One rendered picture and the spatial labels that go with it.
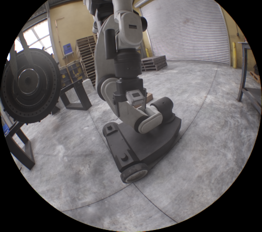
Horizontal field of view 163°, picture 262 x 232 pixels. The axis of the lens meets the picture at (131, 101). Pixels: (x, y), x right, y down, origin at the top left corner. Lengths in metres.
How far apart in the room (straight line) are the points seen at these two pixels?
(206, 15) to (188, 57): 2.55
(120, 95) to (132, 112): 0.30
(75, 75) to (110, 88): 3.39
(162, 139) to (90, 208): 0.80
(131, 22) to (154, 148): 0.67
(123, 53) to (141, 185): 0.77
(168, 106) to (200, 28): 4.64
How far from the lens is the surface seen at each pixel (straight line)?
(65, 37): 5.70
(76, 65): 3.80
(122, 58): 0.27
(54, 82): 0.68
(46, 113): 0.74
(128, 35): 0.26
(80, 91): 1.94
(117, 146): 0.71
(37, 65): 0.79
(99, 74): 0.45
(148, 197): 0.74
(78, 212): 0.98
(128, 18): 0.29
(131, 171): 0.58
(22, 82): 0.62
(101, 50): 0.45
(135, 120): 0.61
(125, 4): 0.35
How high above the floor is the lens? 0.73
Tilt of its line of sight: 27 degrees down
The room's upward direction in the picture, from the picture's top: 17 degrees counter-clockwise
